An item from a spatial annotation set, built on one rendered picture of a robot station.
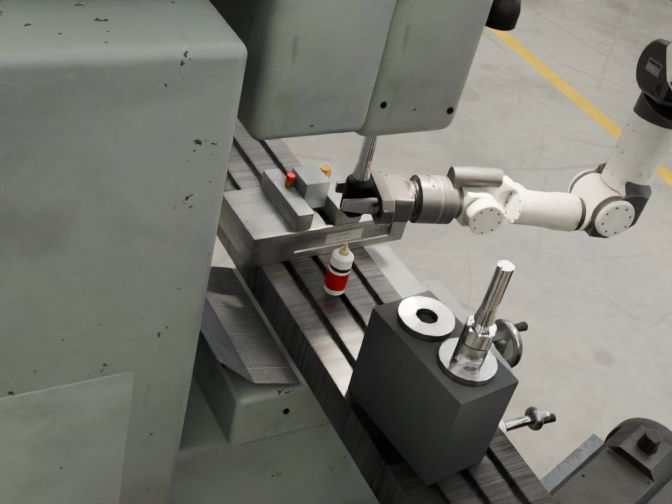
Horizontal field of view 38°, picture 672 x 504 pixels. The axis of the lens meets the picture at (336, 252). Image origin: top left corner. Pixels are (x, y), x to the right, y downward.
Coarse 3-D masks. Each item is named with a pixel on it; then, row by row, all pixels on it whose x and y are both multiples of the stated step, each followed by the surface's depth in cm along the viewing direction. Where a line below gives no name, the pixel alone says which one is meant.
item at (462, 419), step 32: (384, 320) 149; (416, 320) 148; (448, 320) 150; (384, 352) 150; (416, 352) 144; (448, 352) 144; (352, 384) 160; (384, 384) 152; (416, 384) 145; (448, 384) 141; (480, 384) 141; (512, 384) 144; (384, 416) 154; (416, 416) 147; (448, 416) 141; (480, 416) 144; (416, 448) 149; (448, 448) 145; (480, 448) 152
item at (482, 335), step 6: (468, 318) 140; (468, 324) 139; (474, 324) 139; (468, 330) 139; (474, 330) 138; (480, 330) 139; (486, 330) 139; (492, 330) 139; (474, 336) 138; (480, 336) 138; (486, 336) 138; (492, 336) 139
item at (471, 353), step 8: (464, 328) 140; (464, 336) 140; (456, 344) 143; (464, 344) 140; (472, 344) 139; (480, 344) 139; (488, 344) 139; (456, 352) 142; (464, 352) 141; (472, 352) 140; (480, 352) 140; (456, 360) 142; (464, 360) 141; (472, 360) 141; (480, 360) 141; (472, 368) 142
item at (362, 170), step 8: (376, 136) 162; (368, 144) 163; (376, 144) 164; (360, 152) 165; (368, 152) 164; (360, 160) 166; (368, 160) 165; (360, 168) 166; (368, 168) 166; (360, 176) 167; (368, 176) 167
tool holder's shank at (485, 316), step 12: (504, 264) 133; (492, 276) 135; (504, 276) 133; (492, 288) 134; (504, 288) 134; (492, 300) 135; (480, 312) 137; (492, 312) 137; (480, 324) 138; (492, 324) 138
